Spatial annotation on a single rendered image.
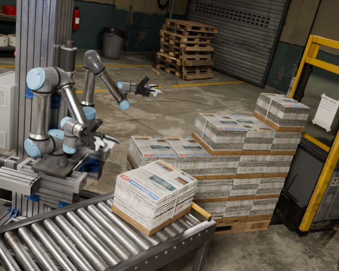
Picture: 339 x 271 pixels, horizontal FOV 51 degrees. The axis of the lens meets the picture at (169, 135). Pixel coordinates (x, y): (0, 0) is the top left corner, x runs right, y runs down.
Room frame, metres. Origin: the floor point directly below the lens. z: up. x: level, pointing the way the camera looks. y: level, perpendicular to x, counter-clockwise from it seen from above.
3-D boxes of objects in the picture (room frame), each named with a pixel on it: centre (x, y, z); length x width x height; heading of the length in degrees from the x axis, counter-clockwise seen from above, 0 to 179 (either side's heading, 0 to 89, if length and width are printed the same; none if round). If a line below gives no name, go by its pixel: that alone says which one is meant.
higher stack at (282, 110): (3.08, -0.94, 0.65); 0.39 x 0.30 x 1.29; 26
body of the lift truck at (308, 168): (3.44, -1.66, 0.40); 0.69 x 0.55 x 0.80; 26
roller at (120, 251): (1.47, 0.23, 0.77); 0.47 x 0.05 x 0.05; 48
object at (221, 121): (2.81, -0.41, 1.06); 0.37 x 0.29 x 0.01; 27
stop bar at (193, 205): (1.91, -0.17, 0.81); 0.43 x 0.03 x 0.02; 48
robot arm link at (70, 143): (1.76, 0.52, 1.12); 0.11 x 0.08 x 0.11; 149
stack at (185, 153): (2.76, -0.29, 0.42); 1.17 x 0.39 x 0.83; 116
